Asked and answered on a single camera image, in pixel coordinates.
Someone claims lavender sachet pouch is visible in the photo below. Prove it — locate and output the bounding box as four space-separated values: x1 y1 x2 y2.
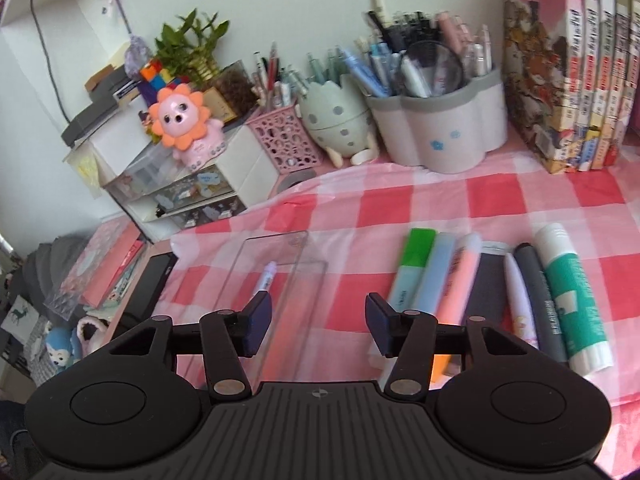
102 0 153 76

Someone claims green egg-shaped pen holder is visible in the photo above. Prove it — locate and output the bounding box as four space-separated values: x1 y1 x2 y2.
298 74 381 168

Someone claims light blue highlighter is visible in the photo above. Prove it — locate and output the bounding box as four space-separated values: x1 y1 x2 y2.
412 232 458 321

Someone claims black cable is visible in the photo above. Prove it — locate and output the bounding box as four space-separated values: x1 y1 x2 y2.
29 0 73 126

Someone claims blue plush toy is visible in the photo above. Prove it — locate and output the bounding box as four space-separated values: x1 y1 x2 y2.
42 327 83 373

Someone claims clear plastic organizer box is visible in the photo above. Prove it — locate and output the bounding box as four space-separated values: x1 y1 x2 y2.
212 230 333 391

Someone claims grey white flower pen holder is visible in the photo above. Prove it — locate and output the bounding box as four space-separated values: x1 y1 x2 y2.
366 67 508 175

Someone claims white printed drawer organizer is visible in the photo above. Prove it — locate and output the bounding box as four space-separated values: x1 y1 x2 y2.
102 122 281 243

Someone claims fuzzy slipper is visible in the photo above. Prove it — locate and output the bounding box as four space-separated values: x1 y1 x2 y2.
75 310 118 356

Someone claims dark grey marker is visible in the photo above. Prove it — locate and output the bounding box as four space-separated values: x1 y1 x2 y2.
514 242 571 363

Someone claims peach orange highlighter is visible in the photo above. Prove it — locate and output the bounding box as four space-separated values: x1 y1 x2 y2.
427 232 483 386

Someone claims grey cloth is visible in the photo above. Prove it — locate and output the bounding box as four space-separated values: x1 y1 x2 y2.
20 237 93 321

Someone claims magnifying glass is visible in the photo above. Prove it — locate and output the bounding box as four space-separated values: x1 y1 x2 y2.
400 41 468 98

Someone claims dark grey flat case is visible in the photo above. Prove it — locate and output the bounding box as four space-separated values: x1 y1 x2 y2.
462 241 512 323

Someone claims clear glass jar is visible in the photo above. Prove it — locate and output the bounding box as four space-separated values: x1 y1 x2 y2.
207 60 261 123

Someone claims lilac white pen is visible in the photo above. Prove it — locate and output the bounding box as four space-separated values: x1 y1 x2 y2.
502 252 541 351

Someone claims bunch of blue white pens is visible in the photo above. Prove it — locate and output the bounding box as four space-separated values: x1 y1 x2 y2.
342 0 493 98

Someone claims white purple cartoon pen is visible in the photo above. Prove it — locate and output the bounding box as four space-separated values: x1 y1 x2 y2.
252 260 278 296

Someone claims bunch of grey-green pens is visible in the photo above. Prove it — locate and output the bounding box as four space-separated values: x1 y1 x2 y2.
280 47 356 96

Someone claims pink checkered tablecloth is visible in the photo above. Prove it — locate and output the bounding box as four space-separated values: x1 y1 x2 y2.
100 140 640 478

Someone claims black smartphone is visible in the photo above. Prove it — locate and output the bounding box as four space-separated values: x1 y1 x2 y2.
122 252 180 321

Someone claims stack of black boxes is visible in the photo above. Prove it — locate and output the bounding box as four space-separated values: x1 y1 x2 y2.
61 65 143 148

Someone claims green bamboo plant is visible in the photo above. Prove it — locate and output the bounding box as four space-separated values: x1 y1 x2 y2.
152 8 232 88

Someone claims pink mesh pen holder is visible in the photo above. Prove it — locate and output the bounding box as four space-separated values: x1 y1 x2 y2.
246 105 323 176

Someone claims pink flat box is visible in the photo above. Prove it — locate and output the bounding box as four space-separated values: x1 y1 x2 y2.
45 222 151 318

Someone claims green white glue stick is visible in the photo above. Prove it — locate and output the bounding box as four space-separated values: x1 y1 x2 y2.
532 223 615 378

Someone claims bunch of red black pens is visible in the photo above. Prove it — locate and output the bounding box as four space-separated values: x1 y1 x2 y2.
250 42 293 113

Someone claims deer picture card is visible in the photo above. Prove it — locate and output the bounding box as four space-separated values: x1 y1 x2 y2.
0 295 41 346

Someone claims white storage box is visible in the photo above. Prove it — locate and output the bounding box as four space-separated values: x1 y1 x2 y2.
62 110 161 181

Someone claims colourful puzzle cube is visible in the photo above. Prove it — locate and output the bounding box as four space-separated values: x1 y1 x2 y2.
139 58 191 91

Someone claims green highlighter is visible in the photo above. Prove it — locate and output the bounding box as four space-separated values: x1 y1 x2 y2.
387 228 437 311

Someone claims pink lion toy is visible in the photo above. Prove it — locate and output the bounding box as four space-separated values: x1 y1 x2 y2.
147 84 230 168

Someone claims clear compartment storage box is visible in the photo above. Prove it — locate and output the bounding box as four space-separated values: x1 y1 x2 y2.
107 147 201 196

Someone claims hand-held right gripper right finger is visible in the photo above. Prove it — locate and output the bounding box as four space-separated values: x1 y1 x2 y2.
365 292 538 402

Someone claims row of comic books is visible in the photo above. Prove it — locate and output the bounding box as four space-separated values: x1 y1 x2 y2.
500 0 640 175

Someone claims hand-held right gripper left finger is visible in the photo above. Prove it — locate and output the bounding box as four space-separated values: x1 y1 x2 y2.
107 290 273 401

